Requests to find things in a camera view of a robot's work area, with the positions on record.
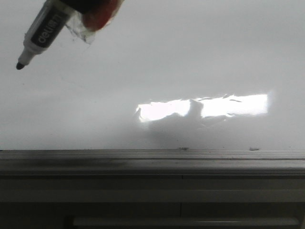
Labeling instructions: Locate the white black whiteboard marker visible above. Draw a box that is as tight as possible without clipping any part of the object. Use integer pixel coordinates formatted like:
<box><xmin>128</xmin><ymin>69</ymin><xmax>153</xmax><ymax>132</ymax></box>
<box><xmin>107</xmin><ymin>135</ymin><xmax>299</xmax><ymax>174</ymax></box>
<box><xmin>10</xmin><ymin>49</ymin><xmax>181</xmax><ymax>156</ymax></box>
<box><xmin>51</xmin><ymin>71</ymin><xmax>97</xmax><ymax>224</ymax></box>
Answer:
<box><xmin>16</xmin><ymin>0</ymin><xmax>75</xmax><ymax>70</ymax></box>

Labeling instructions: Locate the grey tray under whiteboard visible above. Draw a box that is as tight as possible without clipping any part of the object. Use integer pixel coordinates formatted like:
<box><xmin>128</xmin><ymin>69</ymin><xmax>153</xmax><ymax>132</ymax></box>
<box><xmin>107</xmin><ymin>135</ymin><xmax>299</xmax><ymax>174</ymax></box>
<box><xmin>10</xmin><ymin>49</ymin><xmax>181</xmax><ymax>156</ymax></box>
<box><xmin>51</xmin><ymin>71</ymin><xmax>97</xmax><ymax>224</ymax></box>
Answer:
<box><xmin>0</xmin><ymin>170</ymin><xmax>305</xmax><ymax>229</ymax></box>

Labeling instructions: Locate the white whiteboard with aluminium frame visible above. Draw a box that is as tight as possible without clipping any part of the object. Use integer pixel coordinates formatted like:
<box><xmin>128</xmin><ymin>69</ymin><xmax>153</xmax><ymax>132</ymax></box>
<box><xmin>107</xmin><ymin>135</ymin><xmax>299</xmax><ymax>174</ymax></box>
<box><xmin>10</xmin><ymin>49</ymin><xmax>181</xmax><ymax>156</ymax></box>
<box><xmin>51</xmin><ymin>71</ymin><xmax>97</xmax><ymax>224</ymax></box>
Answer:
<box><xmin>0</xmin><ymin>0</ymin><xmax>305</xmax><ymax>176</ymax></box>

